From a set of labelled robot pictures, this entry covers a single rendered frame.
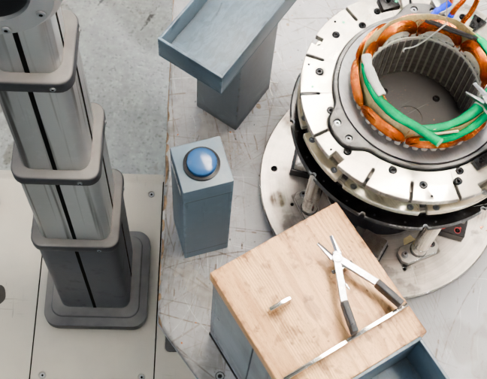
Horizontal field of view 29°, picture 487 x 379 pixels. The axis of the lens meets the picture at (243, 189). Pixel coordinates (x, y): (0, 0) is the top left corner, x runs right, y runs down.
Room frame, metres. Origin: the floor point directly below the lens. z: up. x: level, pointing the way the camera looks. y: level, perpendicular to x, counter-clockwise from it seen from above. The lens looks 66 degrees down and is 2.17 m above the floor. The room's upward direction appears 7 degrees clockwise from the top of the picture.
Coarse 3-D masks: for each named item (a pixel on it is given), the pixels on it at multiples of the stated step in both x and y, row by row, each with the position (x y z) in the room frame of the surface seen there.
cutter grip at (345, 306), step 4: (340, 304) 0.35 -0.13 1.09; (344, 304) 0.35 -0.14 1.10; (348, 304) 0.35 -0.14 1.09; (344, 308) 0.34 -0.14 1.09; (348, 308) 0.34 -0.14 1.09; (344, 312) 0.34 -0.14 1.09; (348, 312) 0.34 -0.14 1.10; (344, 316) 0.34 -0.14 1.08; (348, 316) 0.33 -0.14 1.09; (352, 316) 0.33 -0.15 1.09; (348, 320) 0.33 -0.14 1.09; (352, 320) 0.33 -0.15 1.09; (348, 324) 0.33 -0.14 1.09; (352, 324) 0.32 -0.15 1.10; (356, 324) 0.32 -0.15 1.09; (352, 328) 0.32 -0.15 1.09; (356, 328) 0.32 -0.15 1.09; (352, 332) 0.32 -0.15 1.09; (356, 332) 0.32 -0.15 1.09
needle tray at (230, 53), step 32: (192, 0) 0.77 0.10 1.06; (224, 0) 0.81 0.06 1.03; (256, 0) 0.82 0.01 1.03; (288, 0) 0.80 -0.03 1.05; (192, 32) 0.75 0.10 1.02; (224, 32) 0.75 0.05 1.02; (256, 32) 0.73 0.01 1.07; (192, 64) 0.68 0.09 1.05; (224, 64) 0.70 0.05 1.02; (256, 64) 0.77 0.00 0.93; (224, 96) 0.74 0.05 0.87; (256, 96) 0.78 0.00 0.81
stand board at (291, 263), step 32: (320, 224) 0.46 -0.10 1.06; (256, 256) 0.41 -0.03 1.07; (288, 256) 0.41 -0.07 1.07; (320, 256) 0.42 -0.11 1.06; (352, 256) 0.42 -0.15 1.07; (224, 288) 0.36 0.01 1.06; (256, 288) 0.36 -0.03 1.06; (288, 288) 0.37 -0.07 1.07; (320, 288) 0.37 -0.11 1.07; (352, 288) 0.38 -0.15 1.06; (256, 320) 0.32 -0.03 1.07; (288, 320) 0.33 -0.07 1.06; (320, 320) 0.33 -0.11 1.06; (416, 320) 0.35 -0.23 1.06; (256, 352) 0.29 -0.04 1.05; (288, 352) 0.29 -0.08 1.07; (320, 352) 0.29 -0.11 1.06; (352, 352) 0.30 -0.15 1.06; (384, 352) 0.30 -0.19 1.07
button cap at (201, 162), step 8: (192, 152) 0.55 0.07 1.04; (200, 152) 0.55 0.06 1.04; (208, 152) 0.55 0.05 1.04; (192, 160) 0.54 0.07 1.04; (200, 160) 0.54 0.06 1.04; (208, 160) 0.54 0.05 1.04; (192, 168) 0.52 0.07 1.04; (200, 168) 0.53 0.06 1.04; (208, 168) 0.53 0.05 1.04; (200, 176) 0.52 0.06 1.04
